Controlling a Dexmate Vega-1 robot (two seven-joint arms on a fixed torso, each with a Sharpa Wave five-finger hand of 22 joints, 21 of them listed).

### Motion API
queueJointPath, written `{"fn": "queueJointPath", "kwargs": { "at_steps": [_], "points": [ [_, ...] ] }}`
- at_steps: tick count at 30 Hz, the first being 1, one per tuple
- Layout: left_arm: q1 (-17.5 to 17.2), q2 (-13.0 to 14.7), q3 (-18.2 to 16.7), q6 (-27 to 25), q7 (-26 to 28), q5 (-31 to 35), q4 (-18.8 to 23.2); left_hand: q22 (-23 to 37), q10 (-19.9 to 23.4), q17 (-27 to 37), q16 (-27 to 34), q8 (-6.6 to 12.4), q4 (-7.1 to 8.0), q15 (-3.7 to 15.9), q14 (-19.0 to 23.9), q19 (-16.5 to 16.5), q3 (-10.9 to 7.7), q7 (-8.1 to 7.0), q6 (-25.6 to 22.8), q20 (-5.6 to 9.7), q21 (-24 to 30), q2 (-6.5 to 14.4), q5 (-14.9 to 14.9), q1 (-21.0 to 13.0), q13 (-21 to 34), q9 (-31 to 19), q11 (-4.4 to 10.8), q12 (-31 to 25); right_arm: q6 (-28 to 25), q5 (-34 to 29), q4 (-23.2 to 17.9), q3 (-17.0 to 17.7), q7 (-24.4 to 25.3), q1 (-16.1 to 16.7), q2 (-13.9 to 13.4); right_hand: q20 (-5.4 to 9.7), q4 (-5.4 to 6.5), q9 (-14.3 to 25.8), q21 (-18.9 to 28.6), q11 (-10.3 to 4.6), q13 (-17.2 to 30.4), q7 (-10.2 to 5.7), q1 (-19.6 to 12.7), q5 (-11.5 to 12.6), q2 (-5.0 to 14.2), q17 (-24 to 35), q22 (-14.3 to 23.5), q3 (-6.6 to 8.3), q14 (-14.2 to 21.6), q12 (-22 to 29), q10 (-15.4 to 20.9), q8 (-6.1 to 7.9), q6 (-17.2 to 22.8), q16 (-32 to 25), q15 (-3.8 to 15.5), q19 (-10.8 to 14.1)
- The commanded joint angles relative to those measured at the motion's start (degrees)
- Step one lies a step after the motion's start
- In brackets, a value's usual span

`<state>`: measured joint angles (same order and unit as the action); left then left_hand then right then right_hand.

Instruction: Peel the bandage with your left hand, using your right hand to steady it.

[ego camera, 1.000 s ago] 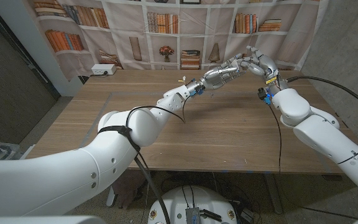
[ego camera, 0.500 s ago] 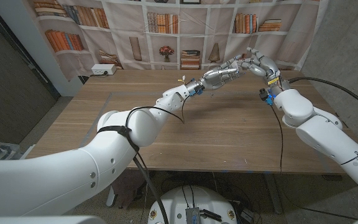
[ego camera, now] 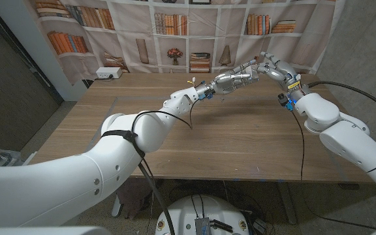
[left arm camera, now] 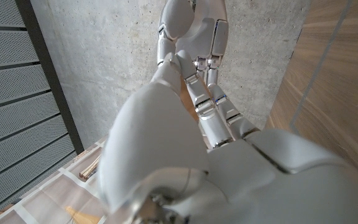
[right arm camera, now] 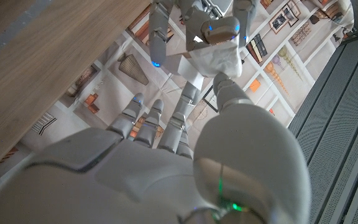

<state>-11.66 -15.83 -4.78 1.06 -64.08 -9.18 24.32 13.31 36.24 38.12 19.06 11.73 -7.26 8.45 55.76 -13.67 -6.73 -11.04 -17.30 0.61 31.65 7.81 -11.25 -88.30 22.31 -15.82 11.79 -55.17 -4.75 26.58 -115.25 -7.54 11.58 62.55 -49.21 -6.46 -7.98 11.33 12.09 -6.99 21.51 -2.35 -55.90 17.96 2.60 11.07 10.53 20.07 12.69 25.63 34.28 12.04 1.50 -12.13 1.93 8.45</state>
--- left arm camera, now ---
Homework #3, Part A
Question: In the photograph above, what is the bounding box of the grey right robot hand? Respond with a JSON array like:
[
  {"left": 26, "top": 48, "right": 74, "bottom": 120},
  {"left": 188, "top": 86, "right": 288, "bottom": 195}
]
[{"left": 156, "top": 0, "right": 229, "bottom": 88}]

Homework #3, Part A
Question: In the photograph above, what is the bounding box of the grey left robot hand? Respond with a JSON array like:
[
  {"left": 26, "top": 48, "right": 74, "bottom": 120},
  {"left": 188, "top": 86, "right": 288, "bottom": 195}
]
[{"left": 96, "top": 51, "right": 358, "bottom": 224}]

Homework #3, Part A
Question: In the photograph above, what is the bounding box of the wooden panel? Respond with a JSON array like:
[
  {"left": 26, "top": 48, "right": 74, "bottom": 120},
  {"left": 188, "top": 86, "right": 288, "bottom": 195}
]
[{"left": 289, "top": 0, "right": 354, "bottom": 131}]

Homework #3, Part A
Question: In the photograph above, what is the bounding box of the printed bookshelf backdrop cloth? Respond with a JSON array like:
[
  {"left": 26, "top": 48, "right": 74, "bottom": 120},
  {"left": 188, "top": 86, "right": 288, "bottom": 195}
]
[{"left": 0, "top": 136, "right": 117, "bottom": 224}]

